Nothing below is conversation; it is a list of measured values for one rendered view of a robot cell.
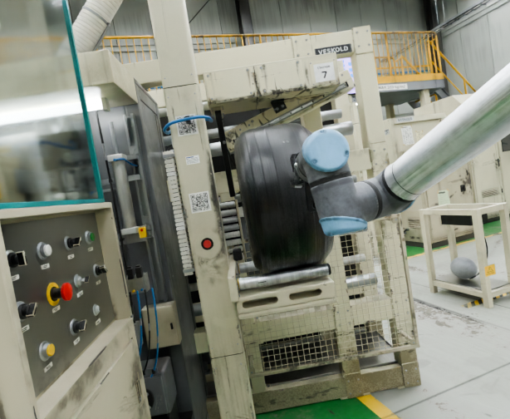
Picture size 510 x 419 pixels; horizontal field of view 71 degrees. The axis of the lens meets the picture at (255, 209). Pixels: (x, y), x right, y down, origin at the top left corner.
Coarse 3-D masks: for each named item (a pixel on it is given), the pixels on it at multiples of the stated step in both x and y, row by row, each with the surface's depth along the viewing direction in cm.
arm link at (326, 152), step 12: (324, 132) 71; (336, 132) 72; (312, 144) 71; (324, 144) 71; (336, 144) 71; (348, 144) 71; (300, 156) 78; (312, 156) 71; (324, 156) 71; (336, 156) 70; (348, 156) 71; (300, 168) 81; (312, 168) 73; (324, 168) 70; (336, 168) 70; (348, 168) 73; (312, 180) 74
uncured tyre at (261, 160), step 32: (256, 128) 136; (288, 128) 129; (256, 160) 118; (288, 160) 118; (256, 192) 116; (288, 192) 115; (256, 224) 118; (288, 224) 117; (320, 224) 118; (256, 256) 126; (288, 256) 124; (320, 256) 127
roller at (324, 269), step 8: (320, 264) 132; (328, 264) 131; (280, 272) 131; (288, 272) 130; (296, 272) 130; (304, 272) 130; (312, 272) 130; (320, 272) 130; (328, 272) 130; (240, 280) 130; (248, 280) 129; (256, 280) 129; (264, 280) 129; (272, 280) 129; (280, 280) 129; (288, 280) 130; (296, 280) 131; (240, 288) 129; (248, 288) 130
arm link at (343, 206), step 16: (336, 176) 71; (320, 192) 72; (336, 192) 71; (352, 192) 72; (368, 192) 74; (320, 208) 73; (336, 208) 71; (352, 208) 71; (368, 208) 73; (336, 224) 71; (352, 224) 70
